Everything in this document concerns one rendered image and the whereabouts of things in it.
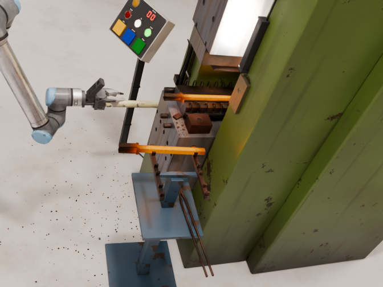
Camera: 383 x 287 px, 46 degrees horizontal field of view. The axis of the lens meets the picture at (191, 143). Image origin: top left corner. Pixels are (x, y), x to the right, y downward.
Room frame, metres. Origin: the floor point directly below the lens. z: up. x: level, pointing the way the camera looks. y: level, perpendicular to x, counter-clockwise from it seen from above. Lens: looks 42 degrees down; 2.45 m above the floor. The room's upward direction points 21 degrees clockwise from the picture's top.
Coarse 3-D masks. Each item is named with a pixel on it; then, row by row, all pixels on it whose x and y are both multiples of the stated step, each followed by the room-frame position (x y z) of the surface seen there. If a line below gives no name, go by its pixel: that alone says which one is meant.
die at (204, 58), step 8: (192, 40) 2.00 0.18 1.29; (200, 40) 1.93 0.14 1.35; (200, 48) 1.90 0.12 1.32; (200, 56) 1.88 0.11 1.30; (208, 56) 1.87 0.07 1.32; (216, 56) 1.89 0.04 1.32; (224, 56) 1.91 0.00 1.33; (232, 56) 1.93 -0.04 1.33; (240, 56) 1.95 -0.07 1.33; (208, 64) 1.87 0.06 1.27; (216, 64) 1.90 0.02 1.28; (224, 64) 1.92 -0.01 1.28; (232, 64) 1.94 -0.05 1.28
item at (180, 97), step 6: (168, 96) 1.86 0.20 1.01; (174, 96) 1.88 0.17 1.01; (180, 96) 1.90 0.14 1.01; (186, 96) 1.92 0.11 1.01; (192, 96) 1.94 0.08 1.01; (198, 96) 1.96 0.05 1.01; (204, 96) 1.98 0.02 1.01; (210, 96) 2.00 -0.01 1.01; (216, 96) 2.02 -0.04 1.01; (222, 96) 2.04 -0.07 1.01; (228, 96) 2.06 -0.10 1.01
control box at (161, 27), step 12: (132, 0) 2.43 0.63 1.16; (144, 0) 2.40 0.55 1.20; (120, 12) 2.40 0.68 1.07; (132, 12) 2.38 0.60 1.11; (144, 12) 2.35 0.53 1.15; (156, 12) 2.33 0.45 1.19; (132, 24) 2.32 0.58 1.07; (144, 24) 2.30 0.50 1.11; (156, 24) 2.28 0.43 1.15; (168, 24) 2.28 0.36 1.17; (120, 36) 2.30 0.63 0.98; (144, 36) 2.25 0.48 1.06; (156, 36) 2.23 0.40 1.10; (144, 48) 2.20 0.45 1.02; (156, 48) 2.24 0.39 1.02; (144, 60) 2.18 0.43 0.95
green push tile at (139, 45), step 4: (136, 40) 2.24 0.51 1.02; (140, 40) 2.23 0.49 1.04; (136, 44) 2.22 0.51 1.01; (140, 44) 2.22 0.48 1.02; (144, 44) 2.21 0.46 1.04; (132, 48) 2.22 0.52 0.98; (136, 48) 2.21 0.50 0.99; (140, 48) 2.20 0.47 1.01; (136, 52) 2.19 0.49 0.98; (140, 52) 2.19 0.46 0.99
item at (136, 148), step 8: (120, 144) 1.44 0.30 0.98; (128, 144) 1.46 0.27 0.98; (136, 144) 1.48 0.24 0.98; (120, 152) 1.43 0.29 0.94; (128, 152) 1.45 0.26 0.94; (136, 152) 1.45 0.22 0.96; (144, 152) 1.48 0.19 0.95; (160, 152) 1.51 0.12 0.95; (168, 152) 1.53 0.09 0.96; (176, 152) 1.54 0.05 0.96; (184, 152) 1.56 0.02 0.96; (192, 152) 1.58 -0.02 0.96; (200, 152) 1.60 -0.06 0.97
